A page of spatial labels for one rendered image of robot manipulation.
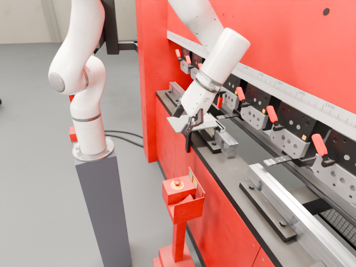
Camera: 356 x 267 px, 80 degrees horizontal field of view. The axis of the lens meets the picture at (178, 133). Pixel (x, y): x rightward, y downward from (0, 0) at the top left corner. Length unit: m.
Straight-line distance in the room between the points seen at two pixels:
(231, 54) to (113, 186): 0.85
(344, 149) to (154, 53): 1.61
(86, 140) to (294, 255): 0.93
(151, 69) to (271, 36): 1.31
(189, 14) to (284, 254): 0.85
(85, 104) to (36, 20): 9.15
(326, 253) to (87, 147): 0.99
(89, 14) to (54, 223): 1.76
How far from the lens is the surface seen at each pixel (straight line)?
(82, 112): 0.95
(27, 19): 10.07
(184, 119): 1.33
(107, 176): 1.11
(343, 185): 0.77
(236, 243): 1.17
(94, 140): 1.01
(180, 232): 1.40
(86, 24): 0.81
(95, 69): 0.94
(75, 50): 0.84
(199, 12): 0.63
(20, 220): 2.35
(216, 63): 0.62
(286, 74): 0.84
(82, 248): 1.98
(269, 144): 1.34
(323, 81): 0.75
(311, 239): 0.96
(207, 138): 1.34
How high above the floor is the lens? 1.64
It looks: 32 degrees down
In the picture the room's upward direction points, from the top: 3 degrees clockwise
